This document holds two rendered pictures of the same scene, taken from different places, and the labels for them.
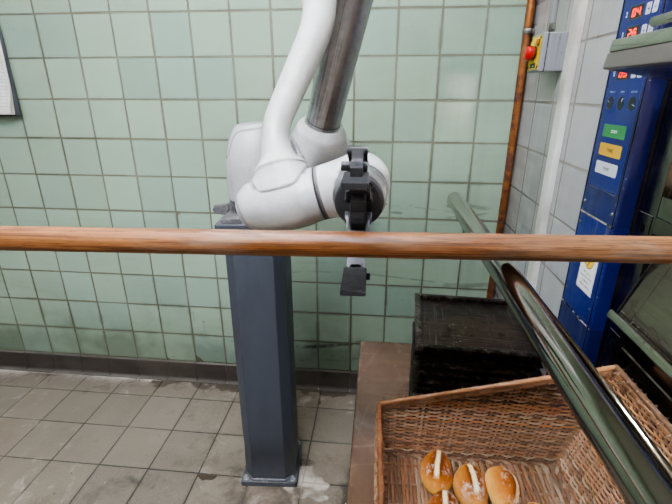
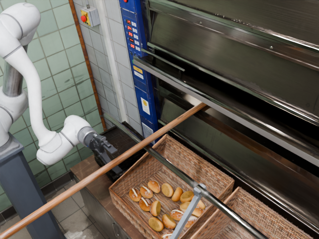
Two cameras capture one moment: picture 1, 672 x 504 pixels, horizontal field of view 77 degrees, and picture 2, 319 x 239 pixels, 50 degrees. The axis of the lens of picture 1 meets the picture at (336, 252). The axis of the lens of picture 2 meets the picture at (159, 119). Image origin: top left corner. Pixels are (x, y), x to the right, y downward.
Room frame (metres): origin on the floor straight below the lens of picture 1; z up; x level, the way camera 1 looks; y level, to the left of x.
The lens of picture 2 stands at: (-0.52, 0.53, 2.27)
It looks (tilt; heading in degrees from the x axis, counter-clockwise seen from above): 38 degrees down; 320
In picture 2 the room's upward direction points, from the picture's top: 8 degrees counter-clockwise
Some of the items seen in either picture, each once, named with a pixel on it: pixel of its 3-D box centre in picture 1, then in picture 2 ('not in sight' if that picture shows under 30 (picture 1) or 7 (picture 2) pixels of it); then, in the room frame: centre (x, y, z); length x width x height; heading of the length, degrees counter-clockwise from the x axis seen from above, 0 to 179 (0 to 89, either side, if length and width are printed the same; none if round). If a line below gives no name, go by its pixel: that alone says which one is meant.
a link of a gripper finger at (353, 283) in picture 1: (354, 280); (115, 168); (0.48, -0.02, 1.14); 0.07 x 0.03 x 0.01; 175
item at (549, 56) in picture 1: (547, 53); (90, 16); (1.35, -0.61, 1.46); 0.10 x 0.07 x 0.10; 174
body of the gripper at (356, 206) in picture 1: (358, 204); (96, 144); (0.62, -0.03, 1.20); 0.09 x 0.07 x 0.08; 175
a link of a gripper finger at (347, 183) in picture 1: (355, 180); (110, 148); (0.48, -0.02, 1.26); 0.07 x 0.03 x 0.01; 175
